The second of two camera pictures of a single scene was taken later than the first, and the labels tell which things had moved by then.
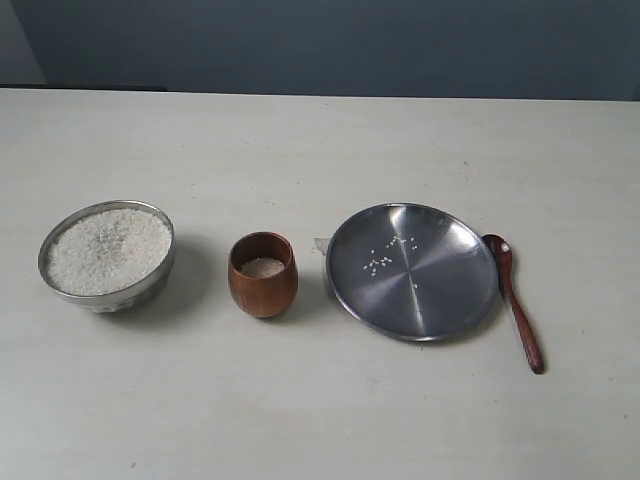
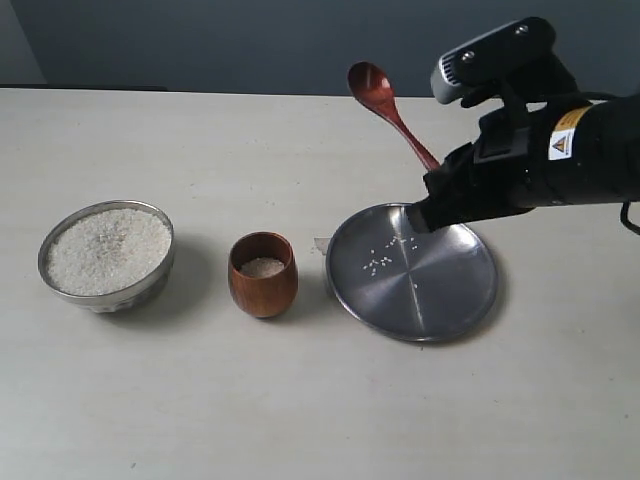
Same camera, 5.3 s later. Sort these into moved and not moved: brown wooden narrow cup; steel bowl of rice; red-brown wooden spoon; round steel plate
Moved: red-brown wooden spoon
Not moved: brown wooden narrow cup; round steel plate; steel bowl of rice
